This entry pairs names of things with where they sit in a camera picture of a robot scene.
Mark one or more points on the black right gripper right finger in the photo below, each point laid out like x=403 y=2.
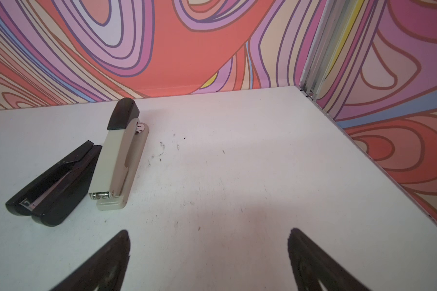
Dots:
x=315 y=270

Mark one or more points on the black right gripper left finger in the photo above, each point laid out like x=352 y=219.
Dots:
x=104 y=271

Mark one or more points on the beige and black stapler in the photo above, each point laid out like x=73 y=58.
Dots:
x=119 y=158

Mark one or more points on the aluminium frame corner post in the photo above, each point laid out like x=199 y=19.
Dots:
x=328 y=35

